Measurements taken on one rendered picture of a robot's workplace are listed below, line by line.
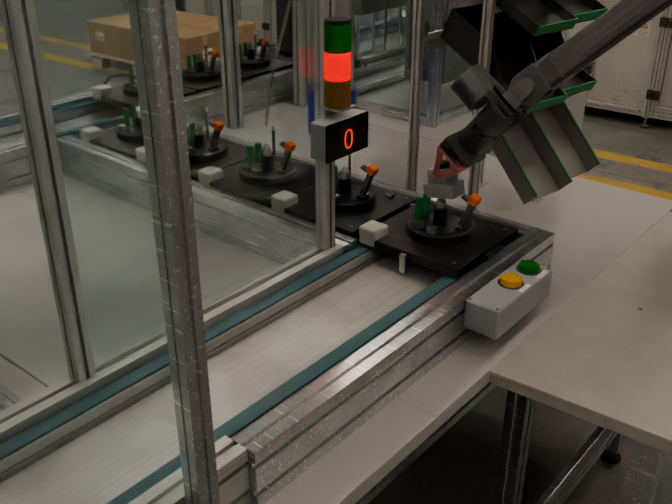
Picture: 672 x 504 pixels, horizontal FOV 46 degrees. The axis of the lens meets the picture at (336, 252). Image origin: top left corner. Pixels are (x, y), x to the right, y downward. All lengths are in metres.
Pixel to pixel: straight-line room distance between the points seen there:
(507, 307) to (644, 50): 4.39
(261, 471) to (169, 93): 0.57
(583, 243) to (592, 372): 0.53
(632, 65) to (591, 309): 4.19
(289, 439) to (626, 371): 0.65
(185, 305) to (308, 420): 0.38
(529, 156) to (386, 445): 0.85
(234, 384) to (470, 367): 0.42
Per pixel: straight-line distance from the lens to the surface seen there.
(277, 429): 1.13
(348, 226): 1.67
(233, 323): 1.39
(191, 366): 0.88
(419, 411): 1.33
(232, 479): 1.11
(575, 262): 1.84
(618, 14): 1.50
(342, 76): 1.44
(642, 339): 1.60
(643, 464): 1.45
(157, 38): 0.74
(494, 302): 1.44
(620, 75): 5.80
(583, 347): 1.54
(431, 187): 1.62
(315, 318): 1.45
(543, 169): 1.87
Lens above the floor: 1.68
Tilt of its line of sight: 27 degrees down
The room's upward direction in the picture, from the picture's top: straight up
